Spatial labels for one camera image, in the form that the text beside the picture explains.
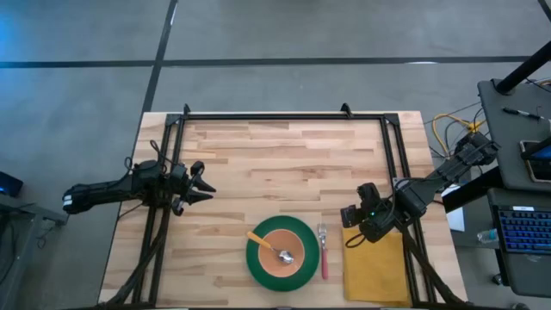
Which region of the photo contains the clear water bottle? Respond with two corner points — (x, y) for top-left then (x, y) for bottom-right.
(476, 227), (501, 245)

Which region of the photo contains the yellow cloth napkin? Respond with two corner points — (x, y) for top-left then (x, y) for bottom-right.
(341, 226), (413, 308)

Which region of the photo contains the black metal table frame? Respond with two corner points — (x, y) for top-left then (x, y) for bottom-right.
(98, 102), (474, 310)

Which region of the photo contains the tablet with dark screen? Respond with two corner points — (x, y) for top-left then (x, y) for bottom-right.
(518, 136), (551, 184)

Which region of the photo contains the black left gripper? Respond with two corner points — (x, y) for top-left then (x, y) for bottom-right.
(164, 160), (218, 218)

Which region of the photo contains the spoon with yellow handle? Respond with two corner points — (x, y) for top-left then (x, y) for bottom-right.
(245, 230), (295, 265)

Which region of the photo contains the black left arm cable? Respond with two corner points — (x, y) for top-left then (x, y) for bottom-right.
(148, 139), (174, 174)

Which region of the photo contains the fork with pink handle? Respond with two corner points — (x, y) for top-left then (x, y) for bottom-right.
(317, 222), (331, 282)

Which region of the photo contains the black marker pen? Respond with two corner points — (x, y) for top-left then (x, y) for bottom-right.
(501, 106), (544, 122)

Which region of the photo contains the grey side desk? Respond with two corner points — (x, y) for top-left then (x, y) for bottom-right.
(477, 77), (551, 193)

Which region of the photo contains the tan round bowl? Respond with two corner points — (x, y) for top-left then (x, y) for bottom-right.
(257, 228), (306, 279)

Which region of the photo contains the grey side cart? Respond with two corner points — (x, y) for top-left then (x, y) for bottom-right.
(0, 193), (69, 310)

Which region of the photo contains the black looped camera cable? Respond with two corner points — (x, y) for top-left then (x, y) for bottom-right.
(344, 232), (368, 251)

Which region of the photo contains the black pole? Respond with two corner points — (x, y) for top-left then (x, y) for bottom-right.
(494, 40), (551, 96)

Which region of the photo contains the white paper sheet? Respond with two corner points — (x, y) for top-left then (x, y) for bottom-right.
(442, 183), (467, 233)

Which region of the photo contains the laptop with blue keyboard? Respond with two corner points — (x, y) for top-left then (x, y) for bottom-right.
(487, 186), (551, 299)

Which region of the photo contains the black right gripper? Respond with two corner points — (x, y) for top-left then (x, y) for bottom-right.
(356, 182), (404, 245)

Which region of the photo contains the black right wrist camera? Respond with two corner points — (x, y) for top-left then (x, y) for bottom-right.
(339, 204), (368, 229)

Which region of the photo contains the black device with blue light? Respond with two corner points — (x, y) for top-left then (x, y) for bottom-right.
(0, 170), (25, 199)

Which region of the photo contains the green round plate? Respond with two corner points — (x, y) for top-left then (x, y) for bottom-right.
(245, 214), (321, 294)

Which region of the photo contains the yellow cable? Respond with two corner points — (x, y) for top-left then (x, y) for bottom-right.
(431, 112), (486, 151)

